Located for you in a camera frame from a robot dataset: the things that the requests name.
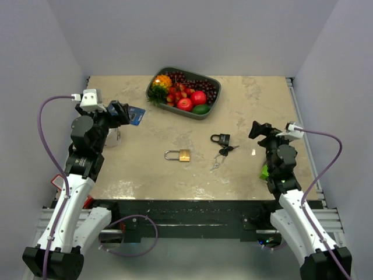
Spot dark grape bunch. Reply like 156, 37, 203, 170
166, 71, 217, 105

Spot small silver key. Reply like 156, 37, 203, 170
210, 163, 219, 171

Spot red box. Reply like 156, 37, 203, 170
51, 174, 65, 191

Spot red apple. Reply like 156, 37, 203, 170
177, 98, 193, 112
190, 91, 207, 106

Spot red apple front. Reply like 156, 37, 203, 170
177, 98, 193, 112

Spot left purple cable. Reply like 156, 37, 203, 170
37, 93, 82, 280

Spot black padlock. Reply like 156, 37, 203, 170
210, 134, 230, 147

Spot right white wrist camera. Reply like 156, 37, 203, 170
276, 122, 304, 141

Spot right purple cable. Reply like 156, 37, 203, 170
294, 127, 352, 280

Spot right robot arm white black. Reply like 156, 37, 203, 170
248, 121, 352, 279

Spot black headed key bunch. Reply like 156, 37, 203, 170
214, 145, 239, 164

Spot white paper roll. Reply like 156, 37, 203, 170
104, 128, 121, 148

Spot grey fruit tray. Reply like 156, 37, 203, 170
146, 66, 221, 120

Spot green black box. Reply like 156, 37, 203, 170
259, 164, 269, 180

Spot red cherry cluster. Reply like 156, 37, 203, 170
166, 82, 195, 107

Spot aluminium frame rail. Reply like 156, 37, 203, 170
286, 78, 343, 235

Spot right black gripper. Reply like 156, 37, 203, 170
248, 121, 293, 174

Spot green avocado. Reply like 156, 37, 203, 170
192, 104, 210, 115

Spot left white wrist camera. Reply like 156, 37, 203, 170
80, 89, 107, 113

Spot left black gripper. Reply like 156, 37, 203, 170
76, 100, 129, 152

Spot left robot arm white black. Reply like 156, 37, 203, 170
22, 100, 131, 279

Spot blue card package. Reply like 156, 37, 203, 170
128, 106, 146, 126

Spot brass padlock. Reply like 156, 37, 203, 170
164, 149, 191, 162

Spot purple cable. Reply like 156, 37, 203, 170
37, 93, 82, 280
294, 127, 352, 280

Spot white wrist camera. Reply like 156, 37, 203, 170
276, 122, 304, 141
80, 89, 107, 113

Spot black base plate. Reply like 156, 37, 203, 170
87, 199, 282, 246

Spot red apple back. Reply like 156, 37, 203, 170
190, 91, 207, 106

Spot orange pineapple toy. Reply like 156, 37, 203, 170
152, 75, 173, 90

